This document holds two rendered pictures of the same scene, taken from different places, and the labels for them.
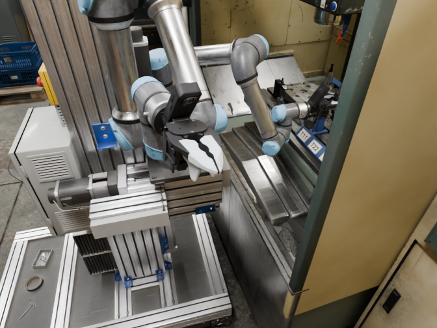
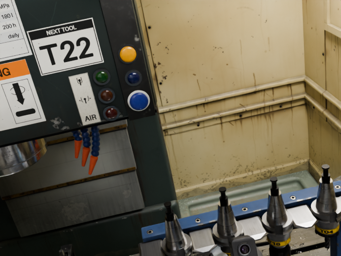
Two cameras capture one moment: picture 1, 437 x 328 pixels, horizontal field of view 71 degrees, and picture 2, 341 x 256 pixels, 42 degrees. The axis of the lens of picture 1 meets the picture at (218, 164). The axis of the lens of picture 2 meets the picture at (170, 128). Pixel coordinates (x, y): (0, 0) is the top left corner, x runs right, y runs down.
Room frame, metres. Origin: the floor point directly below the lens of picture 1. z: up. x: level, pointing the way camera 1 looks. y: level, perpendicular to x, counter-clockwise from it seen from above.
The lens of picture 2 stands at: (1.22, 0.14, 1.86)
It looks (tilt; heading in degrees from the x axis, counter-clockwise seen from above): 27 degrees down; 285
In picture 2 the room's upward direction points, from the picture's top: 11 degrees counter-clockwise
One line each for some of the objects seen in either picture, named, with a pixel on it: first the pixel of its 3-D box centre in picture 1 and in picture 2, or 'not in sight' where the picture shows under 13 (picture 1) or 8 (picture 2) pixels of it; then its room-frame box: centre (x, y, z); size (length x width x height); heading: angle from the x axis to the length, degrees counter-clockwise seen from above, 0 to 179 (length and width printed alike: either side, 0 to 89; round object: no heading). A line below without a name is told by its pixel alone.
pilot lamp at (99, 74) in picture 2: not in sight; (101, 76); (1.48, -0.47, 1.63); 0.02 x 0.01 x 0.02; 18
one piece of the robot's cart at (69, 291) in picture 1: (115, 273); not in sight; (1.07, 0.64, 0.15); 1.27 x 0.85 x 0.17; 104
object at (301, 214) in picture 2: not in sight; (302, 217); (1.19, -0.63, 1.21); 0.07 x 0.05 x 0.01; 108
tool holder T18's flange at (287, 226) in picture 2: not in sight; (277, 222); (1.24, -0.61, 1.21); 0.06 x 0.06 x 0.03
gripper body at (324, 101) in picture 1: (315, 108); not in sight; (1.30, -0.46, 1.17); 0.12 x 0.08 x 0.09; 108
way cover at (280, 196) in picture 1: (263, 163); not in sight; (1.47, -0.28, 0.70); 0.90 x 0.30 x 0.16; 18
